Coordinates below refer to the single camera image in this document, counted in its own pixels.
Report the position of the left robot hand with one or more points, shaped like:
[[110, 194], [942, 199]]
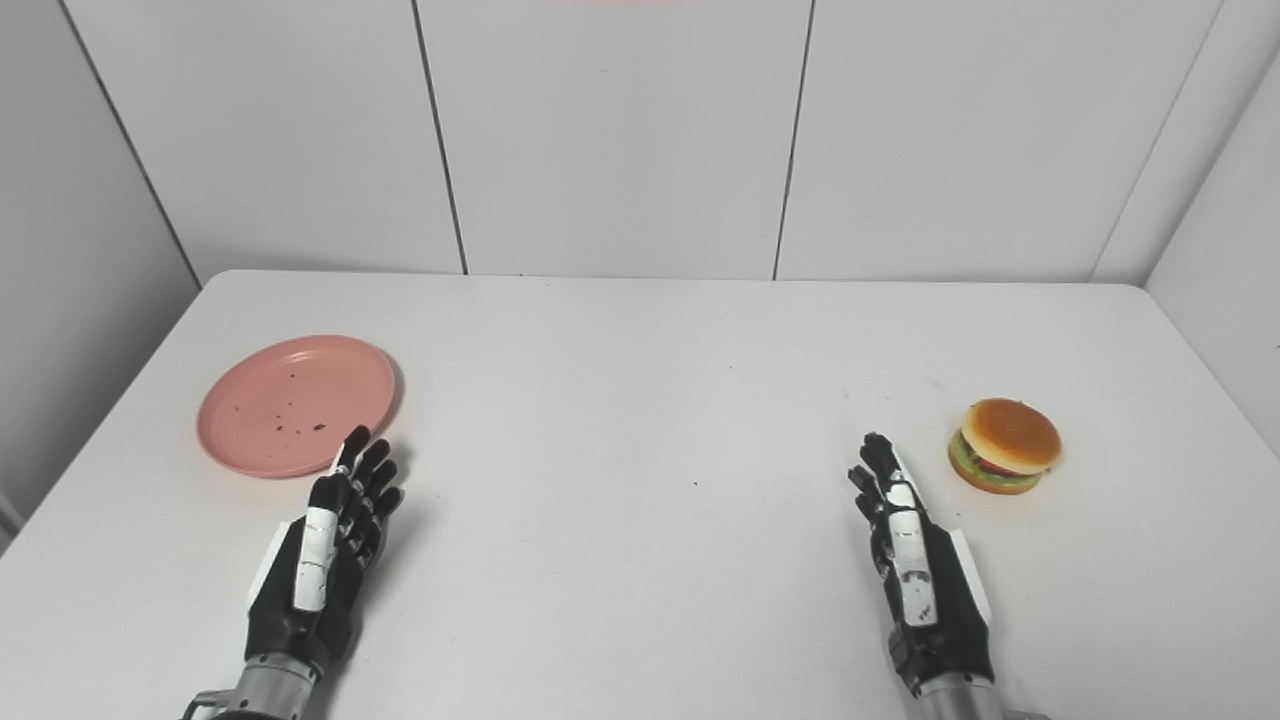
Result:
[[325, 580]]

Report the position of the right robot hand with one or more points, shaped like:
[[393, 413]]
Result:
[[925, 590]]

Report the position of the toy hamburger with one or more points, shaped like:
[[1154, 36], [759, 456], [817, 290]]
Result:
[[1005, 445]]

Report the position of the pink plate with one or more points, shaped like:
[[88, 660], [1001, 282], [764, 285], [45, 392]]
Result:
[[295, 405]]

